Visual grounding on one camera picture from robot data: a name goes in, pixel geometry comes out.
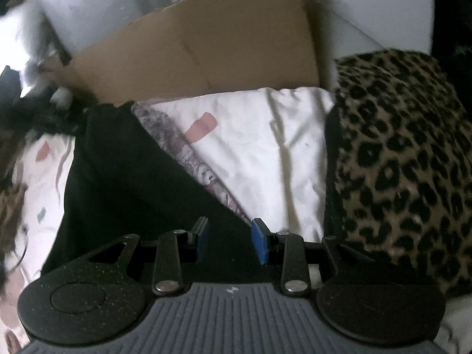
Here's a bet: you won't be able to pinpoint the black garment bear print lining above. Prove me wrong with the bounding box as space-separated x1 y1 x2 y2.
40 101 259 279

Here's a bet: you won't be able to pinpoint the brown garment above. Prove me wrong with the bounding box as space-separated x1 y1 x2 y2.
0 182 28 270

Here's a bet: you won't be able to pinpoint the dark cloth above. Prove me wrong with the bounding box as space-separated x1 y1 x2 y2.
0 64 87 141

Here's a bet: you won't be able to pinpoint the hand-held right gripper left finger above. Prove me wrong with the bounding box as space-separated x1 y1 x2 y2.
88 217 210 297

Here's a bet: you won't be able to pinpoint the brown cardboard sheet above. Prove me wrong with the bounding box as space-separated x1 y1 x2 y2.
39 0 321 106

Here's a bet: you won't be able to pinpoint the grey plastic wrapped mattress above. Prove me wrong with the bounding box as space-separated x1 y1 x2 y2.
26 0 148 58

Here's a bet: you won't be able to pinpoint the bear printed white blanket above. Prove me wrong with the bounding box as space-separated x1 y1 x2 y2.
0 86 472 354

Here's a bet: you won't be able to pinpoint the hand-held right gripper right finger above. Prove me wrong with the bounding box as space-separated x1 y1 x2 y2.
251 218 373 297

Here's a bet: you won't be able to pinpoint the leopard print garment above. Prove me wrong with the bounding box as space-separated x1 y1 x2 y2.
324 49 472 297

